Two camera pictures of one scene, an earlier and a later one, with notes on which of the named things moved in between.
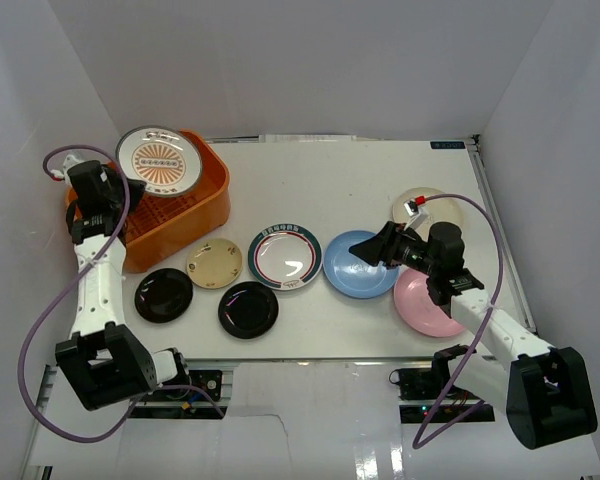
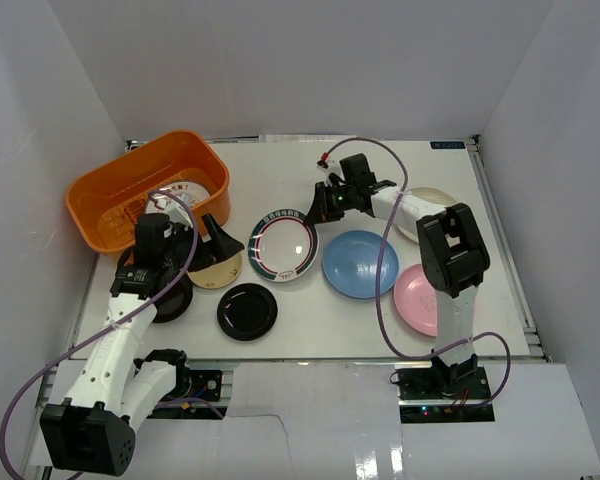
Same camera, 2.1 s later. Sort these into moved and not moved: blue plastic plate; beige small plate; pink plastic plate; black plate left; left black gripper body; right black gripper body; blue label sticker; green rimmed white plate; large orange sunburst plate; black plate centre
Moved: large orange sunburst plate; left black gripper body; right black gripper body; green rimmed white plate
Not moved: black plate centre; blue label sticker; blue plastic plate; pink plastic plate; black plate left; beige small plate
